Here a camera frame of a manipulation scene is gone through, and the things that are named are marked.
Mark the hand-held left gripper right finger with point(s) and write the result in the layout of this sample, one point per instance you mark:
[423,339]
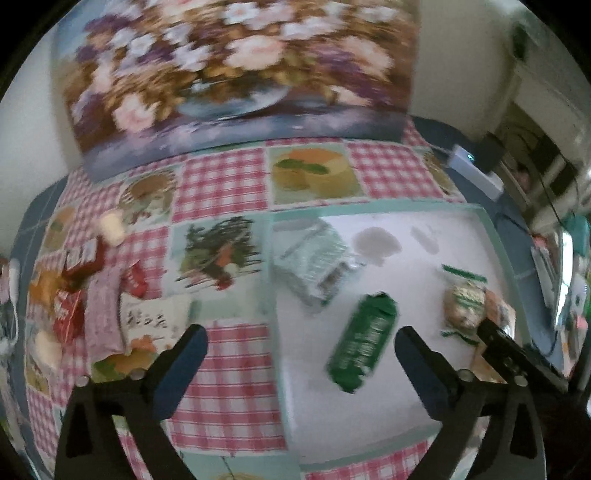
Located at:
[420,374]

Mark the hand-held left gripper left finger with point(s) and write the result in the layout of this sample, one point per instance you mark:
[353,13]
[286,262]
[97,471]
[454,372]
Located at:
[180,374]

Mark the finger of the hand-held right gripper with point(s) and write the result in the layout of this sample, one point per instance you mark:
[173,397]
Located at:
[505,348]

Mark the orange snack packet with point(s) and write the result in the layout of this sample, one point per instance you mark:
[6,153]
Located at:
[501,314]

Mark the white packet with black lettering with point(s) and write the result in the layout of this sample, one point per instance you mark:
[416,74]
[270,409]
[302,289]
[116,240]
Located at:
[152,321]

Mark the round cake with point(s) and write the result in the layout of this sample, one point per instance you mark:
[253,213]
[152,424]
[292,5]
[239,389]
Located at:
[464,302]

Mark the dark green snack packet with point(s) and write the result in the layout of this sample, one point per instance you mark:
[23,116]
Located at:
[364,341]

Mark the teal-edged white box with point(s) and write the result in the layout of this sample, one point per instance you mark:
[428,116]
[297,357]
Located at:
[415,286]

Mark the pink snack packet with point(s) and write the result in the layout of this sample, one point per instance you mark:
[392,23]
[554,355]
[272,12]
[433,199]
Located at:
[105,314]

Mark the small red candy packet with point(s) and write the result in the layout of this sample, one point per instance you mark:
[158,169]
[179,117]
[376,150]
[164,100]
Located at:
[135,279]

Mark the silver green snack packet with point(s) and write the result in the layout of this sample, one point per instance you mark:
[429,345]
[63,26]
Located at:
[314,263]

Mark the yellow snack packet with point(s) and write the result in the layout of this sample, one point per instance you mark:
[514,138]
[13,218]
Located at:
[42,286]

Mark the phone on white stand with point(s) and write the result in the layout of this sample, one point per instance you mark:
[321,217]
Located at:
[556,277]

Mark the teal pouch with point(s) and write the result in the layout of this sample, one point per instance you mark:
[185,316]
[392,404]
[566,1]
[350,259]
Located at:
[578,230]

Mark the dark red snack packet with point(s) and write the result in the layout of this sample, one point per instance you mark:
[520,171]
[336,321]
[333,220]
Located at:
[83,263]

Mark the small white round snack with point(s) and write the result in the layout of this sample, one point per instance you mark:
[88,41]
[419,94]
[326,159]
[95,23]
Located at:
[111,228]

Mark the white power strip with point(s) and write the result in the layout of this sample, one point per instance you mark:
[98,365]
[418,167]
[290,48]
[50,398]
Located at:
[475,173]

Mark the pink checkered tablecloth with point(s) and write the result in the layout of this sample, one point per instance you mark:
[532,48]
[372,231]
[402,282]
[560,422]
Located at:
[221,184]

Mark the floral painting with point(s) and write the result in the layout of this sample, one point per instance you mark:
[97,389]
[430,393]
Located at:
[240,69]

